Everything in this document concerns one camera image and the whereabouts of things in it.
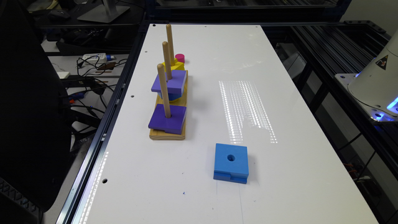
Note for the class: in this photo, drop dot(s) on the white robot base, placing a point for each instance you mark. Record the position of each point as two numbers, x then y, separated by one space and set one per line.
375 87

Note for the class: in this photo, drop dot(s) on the dark purple square block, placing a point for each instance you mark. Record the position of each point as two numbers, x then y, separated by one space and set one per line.
174 124

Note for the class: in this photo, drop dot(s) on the blue round block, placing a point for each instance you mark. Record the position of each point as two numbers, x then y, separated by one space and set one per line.
172 97

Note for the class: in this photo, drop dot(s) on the light purple square block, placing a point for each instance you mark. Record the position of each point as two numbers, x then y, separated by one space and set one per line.
175 85

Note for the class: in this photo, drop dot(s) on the yellow block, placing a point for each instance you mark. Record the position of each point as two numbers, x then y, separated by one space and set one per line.
177 65

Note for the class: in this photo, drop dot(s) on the pink cylinder block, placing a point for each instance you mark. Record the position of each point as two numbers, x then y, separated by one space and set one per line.
180 58

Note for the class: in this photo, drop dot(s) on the blue square block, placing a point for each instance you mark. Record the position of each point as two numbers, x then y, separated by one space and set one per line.
231 163

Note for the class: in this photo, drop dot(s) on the front wooden peg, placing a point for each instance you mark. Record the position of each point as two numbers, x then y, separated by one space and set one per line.
164 90

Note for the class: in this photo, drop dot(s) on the wooden peg board base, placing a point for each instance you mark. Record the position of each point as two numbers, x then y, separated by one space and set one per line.
156 134

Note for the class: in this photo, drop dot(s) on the rear wooden peg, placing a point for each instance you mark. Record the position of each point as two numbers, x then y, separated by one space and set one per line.
171 44

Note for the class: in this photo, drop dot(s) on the white power strip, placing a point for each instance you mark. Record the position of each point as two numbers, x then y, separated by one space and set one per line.
97 58

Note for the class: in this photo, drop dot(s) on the monitor stand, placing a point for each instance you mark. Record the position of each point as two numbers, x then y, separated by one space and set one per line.
105 13

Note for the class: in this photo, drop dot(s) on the black office chair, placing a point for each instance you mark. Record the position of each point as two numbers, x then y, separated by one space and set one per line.
35 133

